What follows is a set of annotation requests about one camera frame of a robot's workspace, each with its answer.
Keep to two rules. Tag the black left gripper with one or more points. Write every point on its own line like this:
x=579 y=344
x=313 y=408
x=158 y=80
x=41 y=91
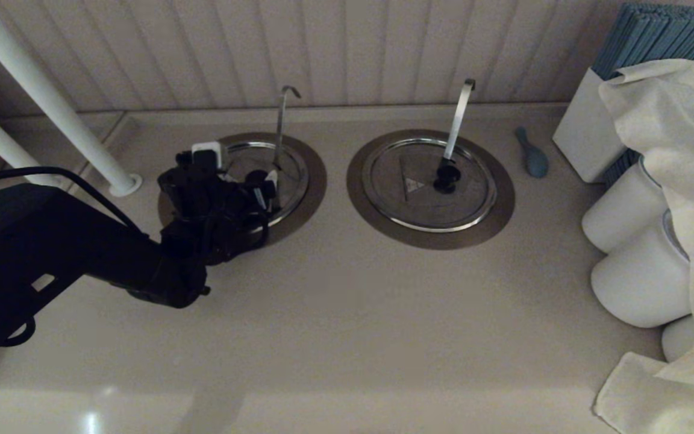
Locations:
x=208 y=205

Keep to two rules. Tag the steel hinged lid black knob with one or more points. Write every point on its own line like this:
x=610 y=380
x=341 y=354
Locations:
x=461 y=199
x=293 y=181

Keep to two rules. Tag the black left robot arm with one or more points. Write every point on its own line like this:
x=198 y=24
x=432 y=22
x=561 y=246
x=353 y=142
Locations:
x=52 y=241

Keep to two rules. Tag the small blue plastic spoon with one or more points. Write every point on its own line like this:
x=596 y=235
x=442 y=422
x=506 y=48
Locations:
x=535 y=163

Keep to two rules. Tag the white rectangular holder box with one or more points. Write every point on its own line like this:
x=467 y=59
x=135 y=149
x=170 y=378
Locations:
x=583 y=137

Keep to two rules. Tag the blue ridged packet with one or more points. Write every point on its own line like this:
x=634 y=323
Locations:
x=619 y=169

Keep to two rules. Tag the white cylindrical jar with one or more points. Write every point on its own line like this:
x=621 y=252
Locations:
x=677 y=342
x=619 y=211
x=637 y=283

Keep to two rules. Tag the cream cloth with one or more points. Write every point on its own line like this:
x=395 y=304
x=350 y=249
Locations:
x=684 y=150

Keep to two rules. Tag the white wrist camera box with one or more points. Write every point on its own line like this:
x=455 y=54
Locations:
x=205 y=147

